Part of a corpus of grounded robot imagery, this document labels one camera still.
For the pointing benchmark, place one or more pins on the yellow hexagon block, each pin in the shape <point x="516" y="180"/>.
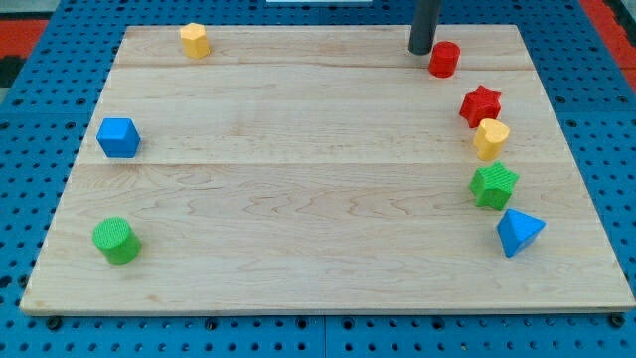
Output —
<point x="194" y="40"/>

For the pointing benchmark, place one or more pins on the light wooden board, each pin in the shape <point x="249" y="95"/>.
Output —
<point x="314" y="170"/>

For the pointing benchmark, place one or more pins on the green star block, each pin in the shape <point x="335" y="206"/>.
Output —
<point x="493" y="185"/>

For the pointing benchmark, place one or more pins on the red cylinder block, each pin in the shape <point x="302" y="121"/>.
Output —
<point x="444" y="59"/>

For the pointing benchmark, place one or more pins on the yellow heart block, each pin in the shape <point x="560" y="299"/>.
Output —
<point x="490" y="137"/>

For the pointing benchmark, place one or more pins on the red star block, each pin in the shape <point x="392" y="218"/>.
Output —
<point x="480" y="104"/>

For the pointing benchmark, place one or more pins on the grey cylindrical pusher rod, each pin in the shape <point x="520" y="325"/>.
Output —
<point x="423" y="27"/>

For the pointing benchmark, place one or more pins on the blue cube block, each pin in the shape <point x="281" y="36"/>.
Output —
<point x="118" y="137"/>

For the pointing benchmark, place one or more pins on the blue triangle block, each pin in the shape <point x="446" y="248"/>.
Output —
<point x="517" y="230"/>

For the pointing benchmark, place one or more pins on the green cylinder block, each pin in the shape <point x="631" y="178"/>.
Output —
<point x="116" y="240"/>

